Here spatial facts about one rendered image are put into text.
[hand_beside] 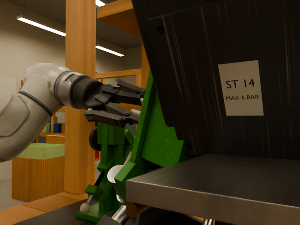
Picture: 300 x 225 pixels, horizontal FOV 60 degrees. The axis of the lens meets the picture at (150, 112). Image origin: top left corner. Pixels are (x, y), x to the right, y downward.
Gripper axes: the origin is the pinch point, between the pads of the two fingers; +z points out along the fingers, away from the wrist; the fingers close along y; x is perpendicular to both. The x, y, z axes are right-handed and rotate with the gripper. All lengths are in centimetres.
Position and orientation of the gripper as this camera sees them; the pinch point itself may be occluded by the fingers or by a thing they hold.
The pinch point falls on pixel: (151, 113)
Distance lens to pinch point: 53.8
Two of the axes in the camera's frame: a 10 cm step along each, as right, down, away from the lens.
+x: 2.2, 7.0, 6.8
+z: 8.2, 2.5, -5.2
